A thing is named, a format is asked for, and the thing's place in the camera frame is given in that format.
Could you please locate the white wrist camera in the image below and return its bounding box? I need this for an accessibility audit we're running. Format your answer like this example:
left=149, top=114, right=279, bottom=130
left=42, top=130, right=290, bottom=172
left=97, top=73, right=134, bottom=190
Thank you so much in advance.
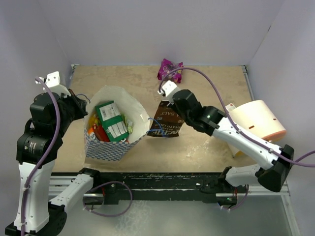
left=158, top=81, right=180, bottom=103
left=35, top=71, right=71, bottom=98

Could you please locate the orange snack packet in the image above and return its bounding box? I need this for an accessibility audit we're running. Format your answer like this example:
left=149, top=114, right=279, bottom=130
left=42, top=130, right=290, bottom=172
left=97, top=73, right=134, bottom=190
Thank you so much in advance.
left=88, top=113, right=100, bottom=139

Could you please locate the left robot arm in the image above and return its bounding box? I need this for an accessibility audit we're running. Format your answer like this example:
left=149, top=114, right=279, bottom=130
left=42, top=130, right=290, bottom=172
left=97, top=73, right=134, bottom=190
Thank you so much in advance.
left=5, top=93, right=101, bottom=236

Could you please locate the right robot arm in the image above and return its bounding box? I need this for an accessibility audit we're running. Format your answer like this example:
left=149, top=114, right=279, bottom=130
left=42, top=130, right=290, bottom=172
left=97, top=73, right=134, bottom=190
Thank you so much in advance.
left=165, top=88, right=294, bottom=192

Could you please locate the red snack packet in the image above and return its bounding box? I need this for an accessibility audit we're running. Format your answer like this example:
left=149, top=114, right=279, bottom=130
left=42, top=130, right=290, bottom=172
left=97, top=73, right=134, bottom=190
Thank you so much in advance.
left=94, top=125, right=110, bottom=142

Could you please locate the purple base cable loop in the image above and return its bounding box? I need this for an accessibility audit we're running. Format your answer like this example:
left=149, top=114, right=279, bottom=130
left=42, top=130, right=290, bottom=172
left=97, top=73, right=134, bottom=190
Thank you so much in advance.
left=82, top=181, right=133, bottom=217

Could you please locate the white green snack packet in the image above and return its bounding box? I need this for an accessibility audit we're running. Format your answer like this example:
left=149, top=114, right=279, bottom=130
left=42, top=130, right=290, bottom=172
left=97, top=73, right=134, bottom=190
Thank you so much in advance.
left=122, top=114, right=133, bottom=134

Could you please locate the small green white box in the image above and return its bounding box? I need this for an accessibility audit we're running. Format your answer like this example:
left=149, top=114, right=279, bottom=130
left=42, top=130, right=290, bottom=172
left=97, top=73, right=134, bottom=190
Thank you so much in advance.
left=225, top=103, right=236, bottom=112

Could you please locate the cream cylindrical appliance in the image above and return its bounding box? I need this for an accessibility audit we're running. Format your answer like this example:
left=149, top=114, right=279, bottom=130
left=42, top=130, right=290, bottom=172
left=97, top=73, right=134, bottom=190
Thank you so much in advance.
left=229, top=100, right=286, bottom=142

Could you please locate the blue checkered paper bag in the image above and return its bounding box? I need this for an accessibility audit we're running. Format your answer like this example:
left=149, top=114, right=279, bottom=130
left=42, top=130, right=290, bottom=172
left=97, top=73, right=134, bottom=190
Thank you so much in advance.
left=84, top=86, right=152, bottom=162

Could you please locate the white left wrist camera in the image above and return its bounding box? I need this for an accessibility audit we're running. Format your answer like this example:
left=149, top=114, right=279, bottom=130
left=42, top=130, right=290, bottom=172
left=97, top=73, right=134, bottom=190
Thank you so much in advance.
left=35, top=71, right=71, bottom=98

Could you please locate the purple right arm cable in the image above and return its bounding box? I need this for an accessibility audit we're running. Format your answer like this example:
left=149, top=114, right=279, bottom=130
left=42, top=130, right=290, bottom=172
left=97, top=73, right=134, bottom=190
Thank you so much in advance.
left=158, top=67, right=315, bottom=168

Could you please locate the green snack box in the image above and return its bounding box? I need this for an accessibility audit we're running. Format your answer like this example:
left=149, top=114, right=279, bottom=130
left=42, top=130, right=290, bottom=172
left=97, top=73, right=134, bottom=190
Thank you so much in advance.
left=95, top=101, right=129, bottom=142

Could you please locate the purple candy snack bag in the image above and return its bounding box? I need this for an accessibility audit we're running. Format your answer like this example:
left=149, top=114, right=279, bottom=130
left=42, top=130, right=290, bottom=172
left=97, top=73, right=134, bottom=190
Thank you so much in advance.
left=157, top=59, right=184, bottom=83

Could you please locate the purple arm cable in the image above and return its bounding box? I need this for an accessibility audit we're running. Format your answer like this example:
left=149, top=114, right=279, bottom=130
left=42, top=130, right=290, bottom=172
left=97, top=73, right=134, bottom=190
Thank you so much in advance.
left=158, top=67, right=315, bottom=168
left=20, top=77, right=62, bottom=236

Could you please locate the brown sea salt chips bag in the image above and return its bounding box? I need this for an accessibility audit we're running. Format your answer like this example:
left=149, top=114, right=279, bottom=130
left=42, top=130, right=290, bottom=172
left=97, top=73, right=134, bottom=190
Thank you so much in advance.
left=147, top=101, right=184, bottom=138

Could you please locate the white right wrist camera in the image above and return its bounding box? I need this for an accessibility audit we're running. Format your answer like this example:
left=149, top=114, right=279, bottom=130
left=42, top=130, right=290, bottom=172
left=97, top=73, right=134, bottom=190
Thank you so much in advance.
left=158, top=81, right=180, bottom=103

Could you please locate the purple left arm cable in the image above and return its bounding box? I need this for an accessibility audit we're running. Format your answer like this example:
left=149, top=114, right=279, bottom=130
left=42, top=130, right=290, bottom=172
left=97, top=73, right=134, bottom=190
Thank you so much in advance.
left=20, top=77, right=62, bottom=236

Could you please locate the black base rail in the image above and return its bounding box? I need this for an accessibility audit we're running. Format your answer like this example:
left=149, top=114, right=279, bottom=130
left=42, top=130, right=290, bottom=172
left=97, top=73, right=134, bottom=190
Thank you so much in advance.
left=89, top=172, right=246, bottom=205

